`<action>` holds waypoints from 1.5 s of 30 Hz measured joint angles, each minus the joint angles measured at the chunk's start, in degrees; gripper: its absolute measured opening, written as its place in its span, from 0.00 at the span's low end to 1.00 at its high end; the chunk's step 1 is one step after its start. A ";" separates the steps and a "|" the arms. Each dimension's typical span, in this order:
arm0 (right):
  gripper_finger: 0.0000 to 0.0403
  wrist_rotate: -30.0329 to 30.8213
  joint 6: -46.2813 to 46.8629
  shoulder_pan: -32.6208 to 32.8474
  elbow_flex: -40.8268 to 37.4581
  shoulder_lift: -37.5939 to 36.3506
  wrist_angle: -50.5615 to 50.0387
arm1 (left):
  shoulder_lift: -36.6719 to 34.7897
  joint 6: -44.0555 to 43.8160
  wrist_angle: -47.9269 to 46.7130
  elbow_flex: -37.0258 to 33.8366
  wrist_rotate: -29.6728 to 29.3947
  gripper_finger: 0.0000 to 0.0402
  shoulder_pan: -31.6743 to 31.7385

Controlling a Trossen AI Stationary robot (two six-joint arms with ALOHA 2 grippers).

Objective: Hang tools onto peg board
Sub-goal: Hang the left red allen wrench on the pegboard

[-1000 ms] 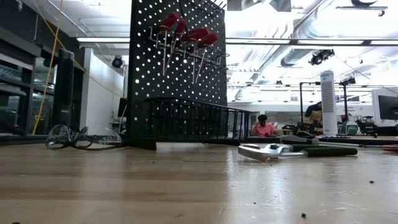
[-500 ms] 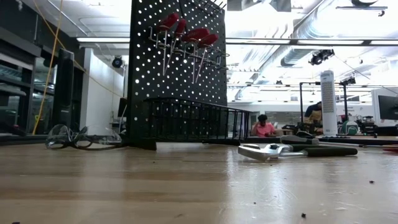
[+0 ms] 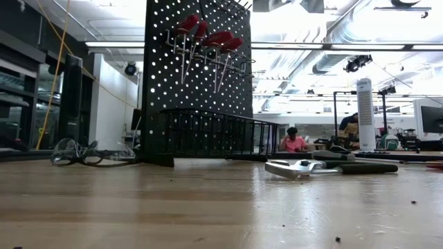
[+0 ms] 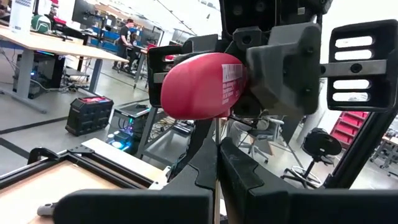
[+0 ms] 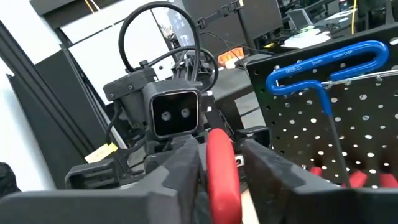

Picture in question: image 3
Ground dark bench equipment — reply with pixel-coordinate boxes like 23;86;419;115
396;127;422;153

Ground person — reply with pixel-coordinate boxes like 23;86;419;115
278;126;311;154
337;112;361;150

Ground black ceiling track camera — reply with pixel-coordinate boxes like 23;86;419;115
343;54;374;73

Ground yellow cable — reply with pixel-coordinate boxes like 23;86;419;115
33;0;72;150

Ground tall black panel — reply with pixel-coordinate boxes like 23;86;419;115
57;53;84;148

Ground clear safety glasses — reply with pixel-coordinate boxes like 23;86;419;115
50;137;143;169

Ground black wire basket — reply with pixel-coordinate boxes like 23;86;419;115
159;108;280;162

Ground green white round object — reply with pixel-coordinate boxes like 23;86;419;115
379;133;400;151

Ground black camera pole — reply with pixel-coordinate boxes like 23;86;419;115
379;84;397;138

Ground silver ring tool rack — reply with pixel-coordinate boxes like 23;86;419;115
165;29;256;79

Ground silver hook rail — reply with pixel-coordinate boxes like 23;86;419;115
199;0;252;11

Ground black metal pegboard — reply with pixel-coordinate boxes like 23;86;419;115
141;0;254;169

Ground white perforated tower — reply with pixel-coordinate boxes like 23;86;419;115
356;77;377;152

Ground black computer monitor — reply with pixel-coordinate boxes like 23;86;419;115
420;105;443;135
130;108;143;131

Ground black-handled groove joint pliers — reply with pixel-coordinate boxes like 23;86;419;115
264;158;399;181

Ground black pipe stand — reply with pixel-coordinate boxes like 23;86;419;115
332;90;358;139

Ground dark glass shelving unit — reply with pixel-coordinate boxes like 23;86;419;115
0;29;39;149

